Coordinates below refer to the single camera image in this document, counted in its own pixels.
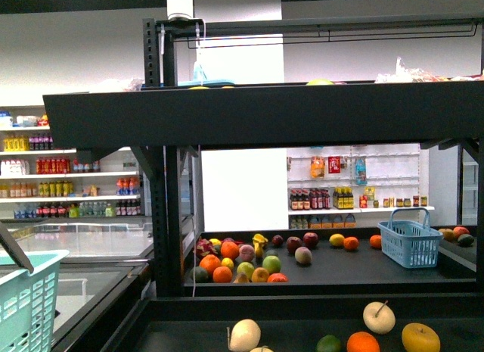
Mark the light teal shopping basket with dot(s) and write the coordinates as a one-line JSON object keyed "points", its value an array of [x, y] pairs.
{"points": [[28, 302]]}

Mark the white sauce shelf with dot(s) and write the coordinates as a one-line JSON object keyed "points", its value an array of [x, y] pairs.
{"points": [[356, 185]]}

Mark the white drinks shelf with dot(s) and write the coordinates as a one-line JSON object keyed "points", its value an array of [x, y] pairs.
{"points": [[41, 180]]}

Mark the white pear left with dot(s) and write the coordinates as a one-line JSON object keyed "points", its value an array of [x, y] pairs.
{"points": [[243, 336]]}

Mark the small blue basket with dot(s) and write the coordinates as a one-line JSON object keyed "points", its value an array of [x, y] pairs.
{"points": [[410, 244]]}

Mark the green lime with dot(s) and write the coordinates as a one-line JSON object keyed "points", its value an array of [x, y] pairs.
{"points": [[328, 343]]}

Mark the white pear with stem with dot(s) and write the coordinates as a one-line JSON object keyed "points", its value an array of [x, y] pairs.
{"points": [[379, 318]]}

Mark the orange near front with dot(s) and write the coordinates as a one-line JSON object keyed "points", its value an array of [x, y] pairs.
{"points": [[362, 342]]}

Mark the yellow apple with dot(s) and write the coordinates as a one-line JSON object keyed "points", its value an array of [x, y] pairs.
{"points": [[417, 337]]}

